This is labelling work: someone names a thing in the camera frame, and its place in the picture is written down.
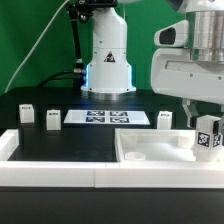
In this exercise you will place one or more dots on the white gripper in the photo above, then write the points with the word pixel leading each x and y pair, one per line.
pixel 173 73

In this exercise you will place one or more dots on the white square tabletop part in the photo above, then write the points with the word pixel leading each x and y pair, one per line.
pixel 154 145

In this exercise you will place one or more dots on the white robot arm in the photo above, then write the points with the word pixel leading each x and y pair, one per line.
pixel 109 74

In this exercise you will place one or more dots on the white U-shaped fence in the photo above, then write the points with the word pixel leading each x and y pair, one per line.
pixel 120 174

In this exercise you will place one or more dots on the white tag sheet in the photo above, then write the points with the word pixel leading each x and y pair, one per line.
pixel 106 117

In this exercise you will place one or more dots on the black camera pole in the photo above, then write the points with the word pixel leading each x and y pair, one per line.
pixel 77 33

